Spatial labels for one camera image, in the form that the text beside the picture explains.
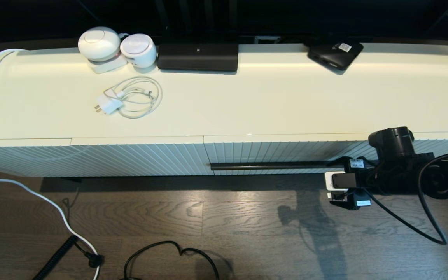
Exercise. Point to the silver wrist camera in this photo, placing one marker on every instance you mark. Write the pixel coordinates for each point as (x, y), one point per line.
(354, 200)

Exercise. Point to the white charger plug adapter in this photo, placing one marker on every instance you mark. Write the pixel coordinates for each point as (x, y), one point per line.
(110, 105)

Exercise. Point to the white flat device base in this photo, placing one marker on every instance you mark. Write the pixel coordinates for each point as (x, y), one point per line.
(107, 67)

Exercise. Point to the white wall socket plate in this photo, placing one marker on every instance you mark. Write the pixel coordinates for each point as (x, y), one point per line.
(266, 39)

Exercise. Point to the white sideboard cabinet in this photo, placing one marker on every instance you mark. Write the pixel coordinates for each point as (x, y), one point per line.
(247, 101)

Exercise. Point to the black rectangular router box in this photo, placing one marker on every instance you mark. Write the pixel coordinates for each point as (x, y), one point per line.
(198, 57)

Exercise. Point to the small white round device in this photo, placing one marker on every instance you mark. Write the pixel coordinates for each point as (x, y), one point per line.
(138, 50)

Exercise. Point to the white fluted drawer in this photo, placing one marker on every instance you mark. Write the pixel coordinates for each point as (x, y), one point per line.
(278, 149)

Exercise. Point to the black set-top box with sticker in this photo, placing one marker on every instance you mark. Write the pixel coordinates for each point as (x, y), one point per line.
(333, 56)

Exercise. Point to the large white round device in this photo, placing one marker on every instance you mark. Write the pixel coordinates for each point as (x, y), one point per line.
(99, 42)

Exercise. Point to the white fluted cabinet front panel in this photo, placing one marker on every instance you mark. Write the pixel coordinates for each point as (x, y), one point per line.
(138, 159)

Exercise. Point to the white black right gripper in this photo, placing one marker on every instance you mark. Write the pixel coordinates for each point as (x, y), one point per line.
(342, 181)

